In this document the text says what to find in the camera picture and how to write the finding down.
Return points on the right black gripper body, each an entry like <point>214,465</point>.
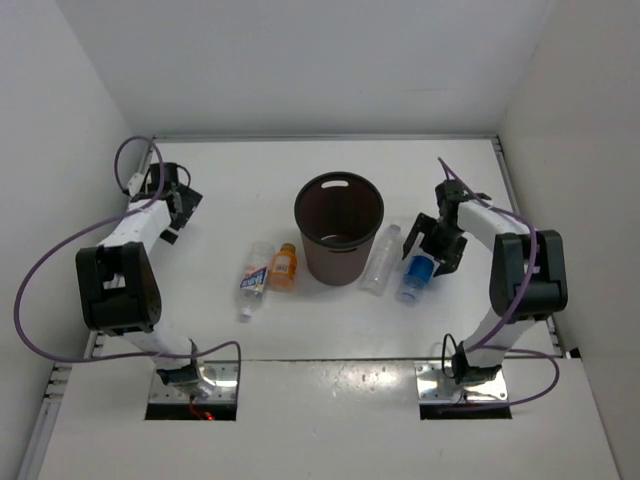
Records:
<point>439,238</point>

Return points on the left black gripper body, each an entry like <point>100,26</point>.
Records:
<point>188,203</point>

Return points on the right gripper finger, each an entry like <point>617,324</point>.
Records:
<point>423,224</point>
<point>445,266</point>

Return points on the clear bottle white blue label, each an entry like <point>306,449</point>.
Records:
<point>253,281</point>

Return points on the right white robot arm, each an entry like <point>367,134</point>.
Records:
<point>527,280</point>

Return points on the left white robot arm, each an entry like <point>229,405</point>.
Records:
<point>119,293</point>

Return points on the brown plastic bin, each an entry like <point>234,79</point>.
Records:
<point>338,215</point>

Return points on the clear unlabelled plastic bottle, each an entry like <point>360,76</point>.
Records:
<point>382,262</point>

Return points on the orange juice bottle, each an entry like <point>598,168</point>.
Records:
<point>283,268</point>

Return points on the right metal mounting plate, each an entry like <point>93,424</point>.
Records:
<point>436,389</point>

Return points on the metal mounting plate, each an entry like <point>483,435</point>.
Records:
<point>436,389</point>
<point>213,382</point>

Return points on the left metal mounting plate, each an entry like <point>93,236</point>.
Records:
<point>213,382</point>

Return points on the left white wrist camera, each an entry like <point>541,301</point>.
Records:
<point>134,184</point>

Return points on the left aluminium rail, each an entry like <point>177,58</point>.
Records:
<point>50,406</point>

